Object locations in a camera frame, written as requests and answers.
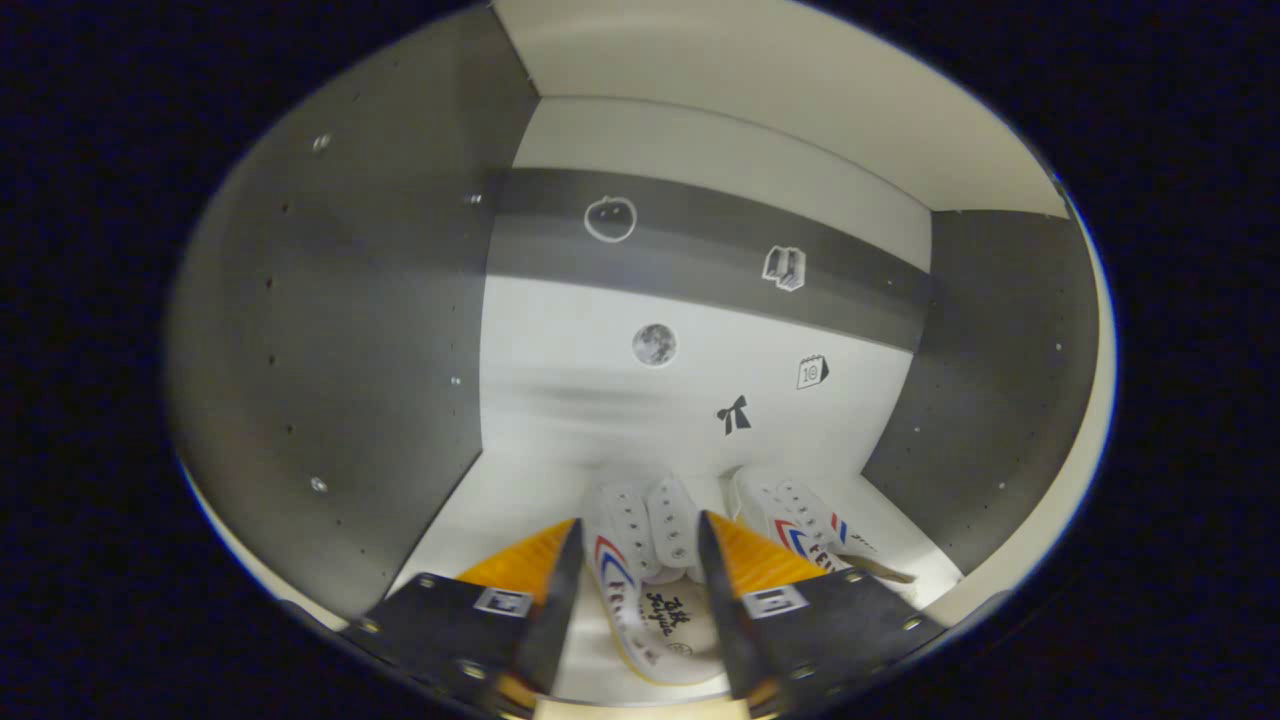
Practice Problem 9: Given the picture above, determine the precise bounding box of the white canvas shoe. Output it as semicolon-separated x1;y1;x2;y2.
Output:
727;464;917;587
582;475;747;689

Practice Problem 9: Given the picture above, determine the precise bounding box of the grey shoe cabinet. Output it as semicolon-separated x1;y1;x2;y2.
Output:
165;0;1118;709

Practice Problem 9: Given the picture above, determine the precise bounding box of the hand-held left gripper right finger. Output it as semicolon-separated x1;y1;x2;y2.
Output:
696;510;947;717

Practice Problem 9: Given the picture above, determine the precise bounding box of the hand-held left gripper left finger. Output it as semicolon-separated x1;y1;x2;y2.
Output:
340;517;585;716

